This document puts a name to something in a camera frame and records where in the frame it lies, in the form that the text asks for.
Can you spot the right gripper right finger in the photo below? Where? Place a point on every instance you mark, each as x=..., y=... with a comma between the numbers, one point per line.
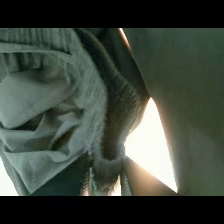
x=143, y=183

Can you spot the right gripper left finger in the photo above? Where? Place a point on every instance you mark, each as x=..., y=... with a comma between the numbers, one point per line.
x=65, y=181

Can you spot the black pants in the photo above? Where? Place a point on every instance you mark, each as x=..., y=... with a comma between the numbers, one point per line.
x=60, y=100

